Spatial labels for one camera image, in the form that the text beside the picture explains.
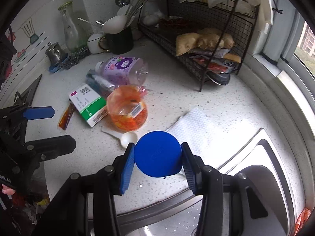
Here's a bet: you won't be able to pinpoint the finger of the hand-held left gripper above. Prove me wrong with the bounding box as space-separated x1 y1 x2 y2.
5 104 55 126
23 135 77 163

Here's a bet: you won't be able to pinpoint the white paper towel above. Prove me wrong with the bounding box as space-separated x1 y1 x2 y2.
164 107 223 161

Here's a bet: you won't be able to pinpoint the steel chain scrubber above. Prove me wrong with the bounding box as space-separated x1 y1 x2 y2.
60 47 91 70

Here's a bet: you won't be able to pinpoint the white rice paddle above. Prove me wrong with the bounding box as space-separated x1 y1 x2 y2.
103 15 128 34

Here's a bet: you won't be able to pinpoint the orange plastic cup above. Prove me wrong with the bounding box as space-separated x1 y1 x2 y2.
106 85 148 131

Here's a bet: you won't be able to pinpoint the orange mesh scrubber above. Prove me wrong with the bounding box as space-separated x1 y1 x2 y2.
294 207 312 236

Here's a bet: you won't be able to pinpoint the glass carafe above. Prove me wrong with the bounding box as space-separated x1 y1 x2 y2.
58 1 88 54

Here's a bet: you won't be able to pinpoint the blue round lid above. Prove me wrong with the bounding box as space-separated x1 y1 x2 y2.
134 130 183 178

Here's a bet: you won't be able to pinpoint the black wire rack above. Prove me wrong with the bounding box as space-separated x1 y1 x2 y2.
137 0 259 92

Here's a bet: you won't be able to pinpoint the black gas stove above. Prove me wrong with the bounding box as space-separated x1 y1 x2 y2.
0 74 43 107

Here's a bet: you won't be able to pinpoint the stainless steel sink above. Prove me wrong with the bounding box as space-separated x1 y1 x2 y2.
86 127 297 236

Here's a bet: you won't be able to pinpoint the dried red chilies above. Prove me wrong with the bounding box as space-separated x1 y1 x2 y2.
158 16 189 29

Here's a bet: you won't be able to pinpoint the blue dish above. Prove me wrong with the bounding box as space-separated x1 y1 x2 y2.
48 56 70 73

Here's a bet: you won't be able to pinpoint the window frame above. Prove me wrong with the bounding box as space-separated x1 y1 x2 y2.
253 0 315 128

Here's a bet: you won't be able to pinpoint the white plastic spoon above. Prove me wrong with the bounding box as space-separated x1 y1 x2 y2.
100 125 139 149

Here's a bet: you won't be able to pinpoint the garlic bulbs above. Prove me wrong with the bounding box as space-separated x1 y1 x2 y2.
142 10 165 25

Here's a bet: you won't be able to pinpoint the black plate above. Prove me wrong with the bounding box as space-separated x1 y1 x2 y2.
208 72 231 86

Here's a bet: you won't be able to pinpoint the white lidded jar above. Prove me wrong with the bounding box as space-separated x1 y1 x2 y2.
87 31 109 54

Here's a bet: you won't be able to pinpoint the red sauce packets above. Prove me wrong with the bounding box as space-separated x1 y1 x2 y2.
189 48 242 74

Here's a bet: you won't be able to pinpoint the green white medicine box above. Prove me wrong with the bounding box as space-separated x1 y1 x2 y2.
68 83 109 128

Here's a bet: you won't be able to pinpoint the ginger roots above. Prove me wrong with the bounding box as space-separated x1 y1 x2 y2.
176 28 235 56

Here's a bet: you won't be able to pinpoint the metal spoon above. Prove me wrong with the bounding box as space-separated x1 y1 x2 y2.
78 17 106 27

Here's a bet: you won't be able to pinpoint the purple label plastic bottle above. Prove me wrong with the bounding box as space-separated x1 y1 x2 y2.
95 56 148 86

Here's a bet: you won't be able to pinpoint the brown sauce sachet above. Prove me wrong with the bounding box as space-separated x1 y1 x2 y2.
58 103 75 131

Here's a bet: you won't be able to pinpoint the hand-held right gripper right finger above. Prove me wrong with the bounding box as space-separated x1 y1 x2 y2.
181 143 269 236

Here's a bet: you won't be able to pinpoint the steel oil pot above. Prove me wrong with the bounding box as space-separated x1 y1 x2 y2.
45 42 67 65

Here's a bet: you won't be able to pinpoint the black mug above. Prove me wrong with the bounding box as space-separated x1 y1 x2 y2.
99 27 135 55

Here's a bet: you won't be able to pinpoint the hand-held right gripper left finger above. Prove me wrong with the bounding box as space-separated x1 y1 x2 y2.
32 144 135 236

